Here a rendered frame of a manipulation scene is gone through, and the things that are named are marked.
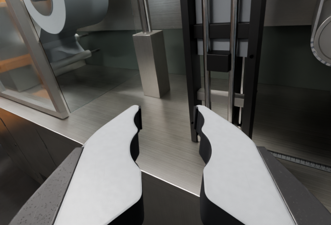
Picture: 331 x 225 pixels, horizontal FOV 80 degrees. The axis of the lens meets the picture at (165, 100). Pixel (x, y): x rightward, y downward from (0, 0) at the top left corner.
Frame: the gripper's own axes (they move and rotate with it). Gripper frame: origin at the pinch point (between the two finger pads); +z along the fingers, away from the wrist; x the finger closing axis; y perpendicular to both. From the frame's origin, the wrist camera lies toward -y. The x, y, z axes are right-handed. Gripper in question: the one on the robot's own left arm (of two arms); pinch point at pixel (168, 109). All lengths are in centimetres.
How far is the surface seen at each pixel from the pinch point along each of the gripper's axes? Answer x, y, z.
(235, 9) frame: 13.7, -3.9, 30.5
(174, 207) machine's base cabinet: 3, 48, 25
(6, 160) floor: -160, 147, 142
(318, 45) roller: 34.0, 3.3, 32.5
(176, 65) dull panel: 7, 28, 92
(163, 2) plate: 1, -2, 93
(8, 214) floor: -115, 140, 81
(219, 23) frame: 11.8, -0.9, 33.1
